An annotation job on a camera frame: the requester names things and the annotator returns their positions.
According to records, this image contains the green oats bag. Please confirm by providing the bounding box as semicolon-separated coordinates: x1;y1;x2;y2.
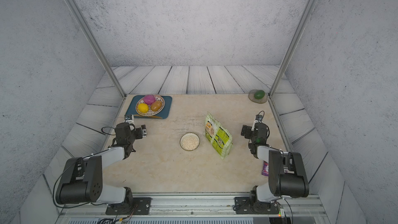
205;113;233;159

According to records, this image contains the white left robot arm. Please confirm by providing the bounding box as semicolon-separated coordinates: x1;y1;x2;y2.
53;122;142;205

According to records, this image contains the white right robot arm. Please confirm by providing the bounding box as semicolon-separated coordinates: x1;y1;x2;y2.
242;122;309;203

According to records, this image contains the gold butter knife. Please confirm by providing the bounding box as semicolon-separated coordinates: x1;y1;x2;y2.
133;115;163;119

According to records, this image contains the yellow lemon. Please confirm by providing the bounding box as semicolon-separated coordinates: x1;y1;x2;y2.
136;103;150;115

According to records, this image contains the patterned fruit plate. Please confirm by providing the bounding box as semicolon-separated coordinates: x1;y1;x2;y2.
135;94;166;116

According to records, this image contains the purple snack packet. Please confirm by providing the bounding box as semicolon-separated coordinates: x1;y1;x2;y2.
262;161;269;176

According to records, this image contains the green avocado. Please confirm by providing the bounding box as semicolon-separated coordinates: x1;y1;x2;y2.
254;90;265;100

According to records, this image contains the small grey dish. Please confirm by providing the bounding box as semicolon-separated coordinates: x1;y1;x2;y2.
248;89;268;104

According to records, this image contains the purple onion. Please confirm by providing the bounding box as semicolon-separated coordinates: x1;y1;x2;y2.
143;95;156;105

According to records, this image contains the brown potato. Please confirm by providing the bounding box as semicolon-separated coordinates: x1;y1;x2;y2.
151;101;163;112

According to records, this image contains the teal serving tray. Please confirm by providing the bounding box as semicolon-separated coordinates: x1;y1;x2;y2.
125;95;173;119

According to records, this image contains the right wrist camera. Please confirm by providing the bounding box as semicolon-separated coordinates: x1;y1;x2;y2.
241;125;253;140

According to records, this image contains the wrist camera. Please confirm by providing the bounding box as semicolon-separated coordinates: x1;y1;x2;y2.
241;125;253;140
134;125;147;140

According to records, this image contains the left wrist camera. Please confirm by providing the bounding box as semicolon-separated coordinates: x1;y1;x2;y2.
134;125;147;140

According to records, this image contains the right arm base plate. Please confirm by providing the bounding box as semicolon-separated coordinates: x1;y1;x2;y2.
233;187;280;215

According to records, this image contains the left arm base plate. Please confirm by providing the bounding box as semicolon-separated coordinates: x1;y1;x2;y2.
105;197;152;215

